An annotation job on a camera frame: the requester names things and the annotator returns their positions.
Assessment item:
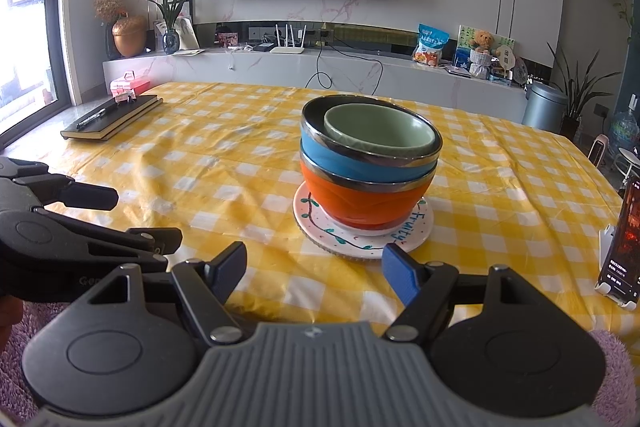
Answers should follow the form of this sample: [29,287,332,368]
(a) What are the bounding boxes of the yellow checked tablecloth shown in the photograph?
[0,82,640,348]

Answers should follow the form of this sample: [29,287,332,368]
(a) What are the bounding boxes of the white round stool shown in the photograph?
[611,147,640,188]

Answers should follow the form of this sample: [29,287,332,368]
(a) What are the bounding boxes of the green ceramic bowl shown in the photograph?
[323,103,437,158]

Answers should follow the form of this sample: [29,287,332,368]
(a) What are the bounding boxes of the green painting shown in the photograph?
[455,25,516,62]

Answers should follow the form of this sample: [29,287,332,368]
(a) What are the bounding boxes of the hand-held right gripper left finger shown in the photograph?
[85,241,248,346]

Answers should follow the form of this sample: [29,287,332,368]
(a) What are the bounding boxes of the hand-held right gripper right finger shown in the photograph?
[382,243,553,343]

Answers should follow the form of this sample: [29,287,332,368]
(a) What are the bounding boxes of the potted long-leaf plant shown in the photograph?
[547,42,621,142]

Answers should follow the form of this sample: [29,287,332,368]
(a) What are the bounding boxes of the black notebook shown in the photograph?
[60,94,164,142]

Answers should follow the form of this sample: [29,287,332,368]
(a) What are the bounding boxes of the blue water bottle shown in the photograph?
[611,94,640,152]

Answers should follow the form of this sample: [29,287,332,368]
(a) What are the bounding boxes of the copper round vase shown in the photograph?
[111,14,148,58]

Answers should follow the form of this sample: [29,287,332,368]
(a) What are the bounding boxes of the grey trash can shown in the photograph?
[522,82,569,132]

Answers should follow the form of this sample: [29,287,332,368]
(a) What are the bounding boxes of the blue steel bowl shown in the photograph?
[300,95,444,188]

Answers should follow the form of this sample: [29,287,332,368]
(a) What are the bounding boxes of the dried flower bunch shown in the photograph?
[93,0,128,25]

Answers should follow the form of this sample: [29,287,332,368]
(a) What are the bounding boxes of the smartphone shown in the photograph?
[597,177,640,300]

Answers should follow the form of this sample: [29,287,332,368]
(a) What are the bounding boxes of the green leafy plant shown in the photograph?
[142,0,201,32]

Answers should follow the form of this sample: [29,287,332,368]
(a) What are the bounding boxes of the large white painted plate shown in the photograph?
[293,182,434,260]

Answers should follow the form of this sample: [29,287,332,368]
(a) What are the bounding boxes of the white tote bag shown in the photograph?
[177,18,201,50]

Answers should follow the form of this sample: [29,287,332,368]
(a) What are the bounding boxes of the blue snack bag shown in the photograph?
[412,24,449,66]

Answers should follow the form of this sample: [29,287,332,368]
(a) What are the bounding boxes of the pink small heater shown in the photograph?
[589,134,610,165]

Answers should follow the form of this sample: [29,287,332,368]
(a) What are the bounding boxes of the pink box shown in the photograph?
[110,71,152,96]

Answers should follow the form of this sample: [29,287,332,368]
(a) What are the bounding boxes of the person's left hand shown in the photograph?
[0,297,23,353]

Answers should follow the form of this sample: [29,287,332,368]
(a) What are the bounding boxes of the teddy bear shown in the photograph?
[470,30,496,80]

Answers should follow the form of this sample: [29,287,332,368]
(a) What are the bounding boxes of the white router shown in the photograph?
[270,23,307,55]

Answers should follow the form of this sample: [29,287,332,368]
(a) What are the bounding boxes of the white marble television cabinet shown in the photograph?
[102,47,531,122]

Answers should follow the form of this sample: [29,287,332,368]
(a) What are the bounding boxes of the orange steel bowl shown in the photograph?
[299,157,437,230]

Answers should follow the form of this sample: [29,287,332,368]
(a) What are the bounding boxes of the black pen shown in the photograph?
[75,101,118,130]

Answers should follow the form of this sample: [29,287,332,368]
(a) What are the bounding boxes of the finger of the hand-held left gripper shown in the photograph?
[87,228,183,258]
[0,157,119,212]

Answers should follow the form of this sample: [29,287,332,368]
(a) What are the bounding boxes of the black cable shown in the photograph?
[305,34,383,90]

